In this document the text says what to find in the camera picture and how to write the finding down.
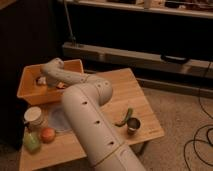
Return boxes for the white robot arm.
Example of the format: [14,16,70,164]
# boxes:
[41,58,146,171]

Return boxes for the orange plastic tray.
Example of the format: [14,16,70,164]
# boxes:
[16,59,84,106]

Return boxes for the wooden table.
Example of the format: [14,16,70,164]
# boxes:
[19,69,164,171]

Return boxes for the green chili pepper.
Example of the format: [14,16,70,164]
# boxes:
[115,108,133,127]

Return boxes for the small metal cup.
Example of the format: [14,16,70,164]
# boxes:
[127,118,141,135]

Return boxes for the red apple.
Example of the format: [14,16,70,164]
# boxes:
[40,127,55,143]

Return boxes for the green pear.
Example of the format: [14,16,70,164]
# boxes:
[23,132,41,154]

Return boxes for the upper wooden shelf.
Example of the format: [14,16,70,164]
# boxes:
[57,0,213,19]

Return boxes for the black handle on rail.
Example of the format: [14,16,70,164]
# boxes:
[160,55,190,64]

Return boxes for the grey metal shelf rail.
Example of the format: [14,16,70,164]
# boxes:
[62,42,213,79]

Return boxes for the black floor cable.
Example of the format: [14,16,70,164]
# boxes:
[183,61,213,168]

